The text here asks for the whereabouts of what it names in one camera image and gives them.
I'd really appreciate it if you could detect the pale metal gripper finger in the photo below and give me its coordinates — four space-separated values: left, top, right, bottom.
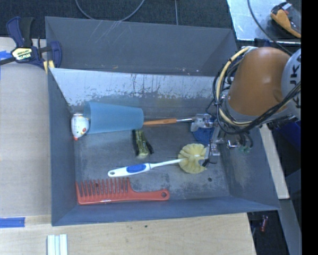
202 143 221 167
190 113 216 132

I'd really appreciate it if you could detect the black and green small brush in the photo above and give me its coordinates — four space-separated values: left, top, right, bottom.
131 129 155 160

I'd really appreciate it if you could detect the pale wood board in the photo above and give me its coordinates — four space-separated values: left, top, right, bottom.
0 64 53 219

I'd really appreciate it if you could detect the white blue brush yellow head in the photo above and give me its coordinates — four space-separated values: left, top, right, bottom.
107 142 209 178

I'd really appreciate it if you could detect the orange-handled metal tool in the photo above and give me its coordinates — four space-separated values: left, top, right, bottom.
142 117 197 128

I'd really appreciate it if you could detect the light blue plastic cup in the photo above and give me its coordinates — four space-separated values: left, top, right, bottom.
83 101 145 135

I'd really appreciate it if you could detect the grey metal bin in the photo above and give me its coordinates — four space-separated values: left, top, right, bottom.
44 16 282 227

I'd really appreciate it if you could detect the blue round object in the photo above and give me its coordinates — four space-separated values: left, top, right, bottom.
192 127 215 146

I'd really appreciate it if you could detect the orange wide-tooth comb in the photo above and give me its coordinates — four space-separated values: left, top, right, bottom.
75 177 171 206

